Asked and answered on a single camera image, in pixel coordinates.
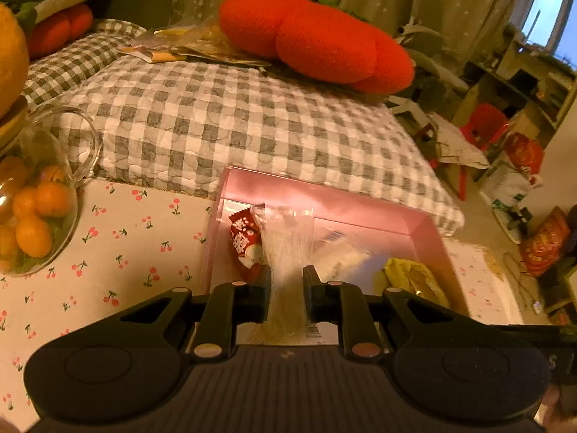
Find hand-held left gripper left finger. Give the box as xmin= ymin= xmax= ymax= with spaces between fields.
xmin=118 ymin=264 xmax=274 ymax=362

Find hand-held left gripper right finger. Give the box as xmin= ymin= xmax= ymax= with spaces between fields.
xmin=302 ymin=264 xmax=457 ymax=364

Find clear rice cracker packet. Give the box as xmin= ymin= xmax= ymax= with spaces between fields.
xmin=250 ymin=205 xmax=337 ymax=344
xmin=311 ymin=229 xmax=376 ymax=281

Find red white candy packet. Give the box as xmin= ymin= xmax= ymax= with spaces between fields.
xmin=229 ymin=210 xmax=272 ymax=283

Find pink cardboard box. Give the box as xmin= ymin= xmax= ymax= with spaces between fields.
xmin=194 ymin=165 xmax=472 ymax=346

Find yellow snack packet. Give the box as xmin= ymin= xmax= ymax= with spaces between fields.
xmin=382 ymin=257 xmax=450 ymax=308

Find red patterned bag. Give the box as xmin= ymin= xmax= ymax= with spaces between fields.
xmin=520 ymin=206 xmax=572 ymax=277

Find cherry print tablecloth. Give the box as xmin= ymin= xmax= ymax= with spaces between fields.
xmin=0 ymin=178 xmax=524 ymax=418

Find grey checkered pillow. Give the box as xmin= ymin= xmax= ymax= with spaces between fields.
xmin=49 ymin=60 xmax=465 ymax=236

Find white sack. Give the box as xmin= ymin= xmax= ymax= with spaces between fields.
xmin=479 ymin=161 xmax=538 ymax=218

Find red shopping bag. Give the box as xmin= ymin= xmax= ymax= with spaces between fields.
xmin=502 ymin=132 xmax=545 ymax=189

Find crumpled paper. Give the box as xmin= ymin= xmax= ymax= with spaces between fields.
xmin=432 ymin=114 xmax=490 ymax=171

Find pile of small kumquats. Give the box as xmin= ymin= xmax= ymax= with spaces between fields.
xmin=0 ymin=156 xmax=76 ymax=272

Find red plastic chair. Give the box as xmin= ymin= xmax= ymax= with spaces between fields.
xmin=427 ymin=102 xmax=510 ymax=202

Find round glass jar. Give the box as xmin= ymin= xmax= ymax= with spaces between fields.
xmin=0 ymin=106 xmax=102 ymax=277

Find clear plastic bags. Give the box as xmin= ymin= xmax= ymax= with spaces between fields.
xmin=116 ymin=15 xmax=272 ymax=71

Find wooden desk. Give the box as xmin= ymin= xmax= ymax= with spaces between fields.
xmin=463 ymin=31 xmax=577 ymax=147

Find large red pumpkin cushion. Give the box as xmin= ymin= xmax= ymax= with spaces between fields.
xmin=219 ymin=0 xmax=416 ymax=96

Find white office chair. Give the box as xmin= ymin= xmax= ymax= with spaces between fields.
xmin=387 ymin=0 xmax=470 ymax=132

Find wooden jar lid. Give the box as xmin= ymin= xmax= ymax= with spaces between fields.
xmin=0 ymin=95 xmax=31 ymax=155

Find grey checkered blanket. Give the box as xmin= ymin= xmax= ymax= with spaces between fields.
xmin=20 ymin=19 xmax=148 ymax=110

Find green sofa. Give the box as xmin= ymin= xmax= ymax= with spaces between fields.
xmin=89 ymin=0 xmax=177 ymax=33

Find large orange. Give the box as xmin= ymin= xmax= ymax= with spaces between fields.
xmin=0 ymin=2 xmax=30 ymax=121

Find window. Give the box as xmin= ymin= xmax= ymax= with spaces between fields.
xmin=522 ymin=0 xmax=569 ymax=56

